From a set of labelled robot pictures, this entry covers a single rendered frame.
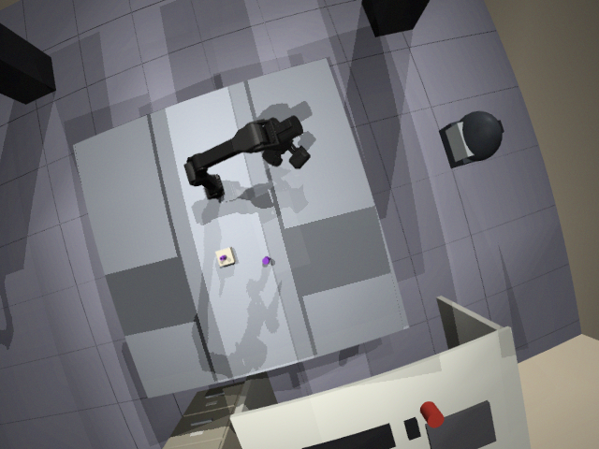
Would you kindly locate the beige block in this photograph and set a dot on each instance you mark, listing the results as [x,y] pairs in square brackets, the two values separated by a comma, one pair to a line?
[230,258]

